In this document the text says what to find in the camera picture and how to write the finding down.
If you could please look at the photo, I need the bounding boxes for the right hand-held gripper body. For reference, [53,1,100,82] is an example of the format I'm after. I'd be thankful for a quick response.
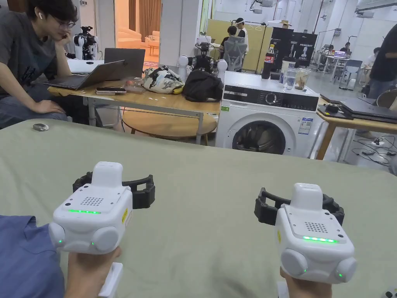
[275,182,357,298]

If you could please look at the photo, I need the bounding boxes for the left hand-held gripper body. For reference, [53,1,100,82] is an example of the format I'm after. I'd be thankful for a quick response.
[48,161,133,297]

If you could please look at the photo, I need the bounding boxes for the person's right hand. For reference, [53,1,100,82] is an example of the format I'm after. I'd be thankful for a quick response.
[280,268,334,298]

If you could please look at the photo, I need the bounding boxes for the person's left hand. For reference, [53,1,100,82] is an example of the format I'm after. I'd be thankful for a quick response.
[63,248,121,298]

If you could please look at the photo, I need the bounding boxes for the bed with pale green sheet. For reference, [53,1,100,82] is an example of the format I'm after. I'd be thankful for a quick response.
[0,118,397,298]

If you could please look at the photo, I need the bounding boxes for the round wooden table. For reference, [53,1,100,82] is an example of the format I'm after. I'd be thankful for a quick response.
[122,110,217,145]

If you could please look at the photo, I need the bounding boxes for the blue shirt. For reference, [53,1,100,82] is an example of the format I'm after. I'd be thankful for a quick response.
[0,215,66,298]

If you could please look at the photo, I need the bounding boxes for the white washing machine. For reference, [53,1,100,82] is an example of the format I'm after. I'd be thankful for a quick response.
[215,43,329,160]

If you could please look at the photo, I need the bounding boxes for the wooden table with black laptops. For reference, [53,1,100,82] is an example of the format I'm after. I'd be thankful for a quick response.
[316,93,397,161]

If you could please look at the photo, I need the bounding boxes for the white and black robot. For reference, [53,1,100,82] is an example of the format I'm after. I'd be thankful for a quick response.
[74,26,100,61]

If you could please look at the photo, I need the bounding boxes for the grey-blue chair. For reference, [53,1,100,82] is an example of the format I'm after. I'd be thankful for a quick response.
[333,59,364,86]

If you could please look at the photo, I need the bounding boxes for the black robot with white arms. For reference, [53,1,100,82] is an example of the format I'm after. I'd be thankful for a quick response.
[179,42,228,82]

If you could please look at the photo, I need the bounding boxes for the grey office chair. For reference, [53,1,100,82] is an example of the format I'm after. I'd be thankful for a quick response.
[223,40,249,73]

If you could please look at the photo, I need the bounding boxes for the group of people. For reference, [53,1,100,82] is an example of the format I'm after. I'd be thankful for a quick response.
[322,42,381,70]

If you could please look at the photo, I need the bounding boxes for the black banner stand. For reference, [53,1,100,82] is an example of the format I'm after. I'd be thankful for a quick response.
[271,26,318,68]

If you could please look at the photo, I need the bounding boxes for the black cables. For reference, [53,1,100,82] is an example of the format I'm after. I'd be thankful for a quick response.
[353,137,392,166]

